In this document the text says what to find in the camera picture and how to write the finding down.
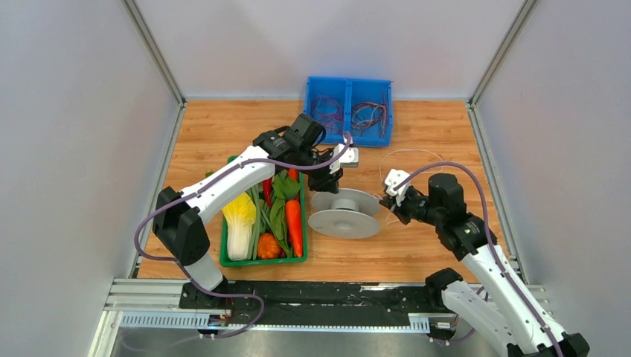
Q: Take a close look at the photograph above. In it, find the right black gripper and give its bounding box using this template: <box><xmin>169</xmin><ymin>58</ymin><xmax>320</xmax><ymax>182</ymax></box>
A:
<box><xmin>378</xmin><ymin>187</ymin><xmax>442</xmax><ymax>227</ymax></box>

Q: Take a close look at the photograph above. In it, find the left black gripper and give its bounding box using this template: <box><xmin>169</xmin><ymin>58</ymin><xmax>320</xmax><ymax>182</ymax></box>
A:
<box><xmin>295</xmin><ymin>146</ymin><xmax>344</xmax><ymax>196</ymax></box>

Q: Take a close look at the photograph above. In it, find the white perforated spool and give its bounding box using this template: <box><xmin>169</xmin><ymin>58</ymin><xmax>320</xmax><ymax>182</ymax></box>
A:
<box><xmin>308</xmin><ymin>188</ymin><xmax>381</xmax><ymax>239</ymax></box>

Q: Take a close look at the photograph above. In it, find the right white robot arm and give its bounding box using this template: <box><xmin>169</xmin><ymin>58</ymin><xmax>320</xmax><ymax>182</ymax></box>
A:
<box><xmin>380</xmin><ymin>170</ymin><xmax>590</xmax><ymax>356</ymax></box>

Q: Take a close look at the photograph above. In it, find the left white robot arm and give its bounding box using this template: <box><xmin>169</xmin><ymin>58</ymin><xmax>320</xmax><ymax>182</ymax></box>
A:
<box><xmin>143</xmin><ymin>114</ymin><xmax>353</xmax><ymax>309</ymax></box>

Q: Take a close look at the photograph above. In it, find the small orange carrot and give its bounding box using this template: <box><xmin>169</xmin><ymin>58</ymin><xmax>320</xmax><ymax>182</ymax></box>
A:
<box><xmin>287</xmin><ymin>169</ymin><xmax>300</xmax><ymax>182</ymax></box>

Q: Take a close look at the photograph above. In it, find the large orange carrot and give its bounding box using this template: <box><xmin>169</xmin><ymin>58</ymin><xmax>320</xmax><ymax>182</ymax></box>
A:
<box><xmin>285</xmin><ymin>199</ymin><xmax>304</xmax><ymax>257</ymax></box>

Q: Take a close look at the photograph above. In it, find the green spinach leaf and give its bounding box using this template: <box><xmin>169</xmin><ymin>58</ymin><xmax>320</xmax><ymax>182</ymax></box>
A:
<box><xmin>268</xmin><ymin>170</ymin><xmax>304</xmax><ymax>259</ymax></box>

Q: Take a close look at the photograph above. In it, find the red chili pepper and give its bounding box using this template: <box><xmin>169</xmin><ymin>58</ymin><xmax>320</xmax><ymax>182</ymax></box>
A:
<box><xmin>262</xmin><ymin>178</ymin><xmax>273</xmax><ymax>208</ymax></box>

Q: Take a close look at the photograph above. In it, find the green long beans bundle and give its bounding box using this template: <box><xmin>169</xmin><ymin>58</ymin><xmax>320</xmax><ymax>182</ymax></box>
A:
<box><xmin>247</xmin><ymin>184</ymin><xmax>274</xmax><ymax>260</ymax></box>

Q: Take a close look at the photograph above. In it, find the orange pumpkin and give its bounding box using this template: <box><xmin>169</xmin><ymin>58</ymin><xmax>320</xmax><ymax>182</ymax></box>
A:
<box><xmin>257</xmin><ymin>233</ymin><xmax>284</xmax><ymax>260</ymax></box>

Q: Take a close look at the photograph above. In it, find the blue two-compartment bin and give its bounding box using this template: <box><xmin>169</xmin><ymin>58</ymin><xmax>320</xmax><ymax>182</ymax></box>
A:
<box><xmin>303</xmin><ymin>77</ymin><xmax>394</xmax><ymax>147</ymax></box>

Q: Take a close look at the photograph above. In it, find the yellow napa cabbage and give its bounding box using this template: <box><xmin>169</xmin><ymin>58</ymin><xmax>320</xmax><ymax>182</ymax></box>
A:
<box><xmin>222</xmin><ymin>193</ymin><xmax>257</xmax><ymax>261</ymax></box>

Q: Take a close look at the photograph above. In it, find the green plastic tray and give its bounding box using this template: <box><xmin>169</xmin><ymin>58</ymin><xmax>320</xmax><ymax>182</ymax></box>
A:
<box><xmin>219</xmin><ymin>173</ymin><xmax>308</xmax><ymax>267</ymax></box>

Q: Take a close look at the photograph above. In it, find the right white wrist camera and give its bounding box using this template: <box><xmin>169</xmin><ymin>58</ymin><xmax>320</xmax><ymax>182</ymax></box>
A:
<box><xmin>383</xmin><ymin>169</ymin><xmax>410</xmax><ymax>199</ymax></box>

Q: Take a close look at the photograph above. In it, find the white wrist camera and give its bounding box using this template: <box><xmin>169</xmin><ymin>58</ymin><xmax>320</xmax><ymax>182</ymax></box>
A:
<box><xmin>329</xmin><ymin>144</ymin><xmax>359</xmax><ymax>174</ymax></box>
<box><xmin>383</xmin><ymin>169</ymin><xmax>410</xmax><ymax>199</ymax></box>

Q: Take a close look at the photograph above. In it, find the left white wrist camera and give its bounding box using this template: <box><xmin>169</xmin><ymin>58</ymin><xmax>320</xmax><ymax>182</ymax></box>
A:
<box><xmin>329</xmin><ymin>144</ymin><xmax>359</xmax><ymax>174</ymax></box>

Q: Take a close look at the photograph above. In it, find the red wire bundle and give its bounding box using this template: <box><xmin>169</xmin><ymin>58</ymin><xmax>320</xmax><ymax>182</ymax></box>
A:
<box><xmin>309</xmin><ymin>94</ymin><xmax>345</xmax><ymax>136</ymax></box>

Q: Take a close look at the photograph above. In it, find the mixed colour wire bundle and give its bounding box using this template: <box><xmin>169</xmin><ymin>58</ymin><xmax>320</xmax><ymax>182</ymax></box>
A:
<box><xmin>350</xmin><ymin>89</ymin><xmax>391</xmax><ymax>139</ymax></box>

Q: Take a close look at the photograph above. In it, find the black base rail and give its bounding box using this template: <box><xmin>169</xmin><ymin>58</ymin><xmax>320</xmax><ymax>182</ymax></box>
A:
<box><xmin>179</xmin><ymin>280</ymin><xmax>458</xmax><ymax>340</ymax></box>

